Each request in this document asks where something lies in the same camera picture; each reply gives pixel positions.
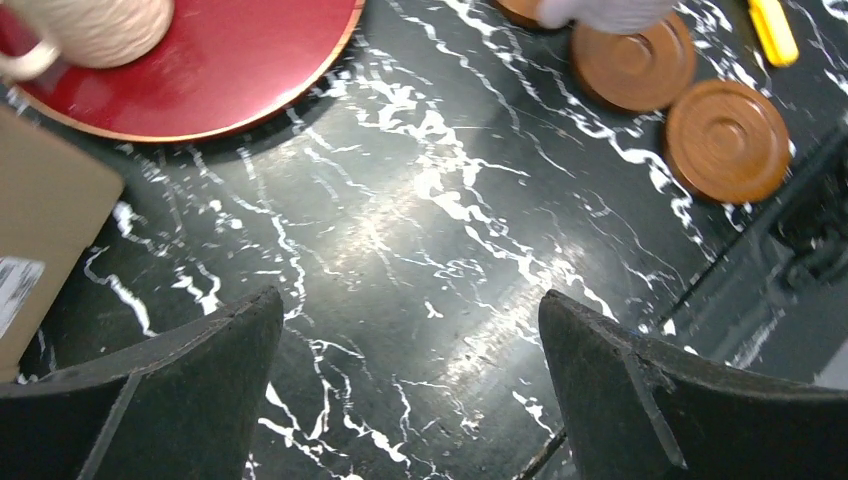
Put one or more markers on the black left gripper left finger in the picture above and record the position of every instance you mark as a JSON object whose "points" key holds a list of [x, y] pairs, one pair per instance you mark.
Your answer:
{"points": [[181, 405]]}

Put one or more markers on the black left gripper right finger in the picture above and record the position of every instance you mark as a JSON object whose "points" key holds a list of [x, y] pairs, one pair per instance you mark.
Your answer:
{"points": [[636, 407]]}

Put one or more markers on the brown wooden coaster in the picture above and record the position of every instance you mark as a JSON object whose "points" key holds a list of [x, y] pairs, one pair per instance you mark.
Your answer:
{"points": [[637, 73]]}

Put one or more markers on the cream yellow mug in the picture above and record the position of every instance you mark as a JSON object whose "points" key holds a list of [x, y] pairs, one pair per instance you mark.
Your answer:
{"points": [[88, 33]]}

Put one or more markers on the lilac textured mug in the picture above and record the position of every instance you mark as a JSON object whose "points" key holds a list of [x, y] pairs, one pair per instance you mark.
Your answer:
{"points": [[609, 16]]}

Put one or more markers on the dark wooden coaster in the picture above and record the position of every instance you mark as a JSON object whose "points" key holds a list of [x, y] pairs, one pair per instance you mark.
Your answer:
{"points": [[520, 12]]}

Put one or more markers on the tan plastic tool case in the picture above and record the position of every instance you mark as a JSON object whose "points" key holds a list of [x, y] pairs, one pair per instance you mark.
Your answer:
{"points": [[55, 200]]}

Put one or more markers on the red round tray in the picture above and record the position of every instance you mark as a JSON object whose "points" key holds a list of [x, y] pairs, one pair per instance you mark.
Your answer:
{"points": [[222, 66]]}

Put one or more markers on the yellow marker pen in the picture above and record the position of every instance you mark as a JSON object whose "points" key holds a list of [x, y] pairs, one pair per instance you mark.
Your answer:
{"points": [[774, 33]]}

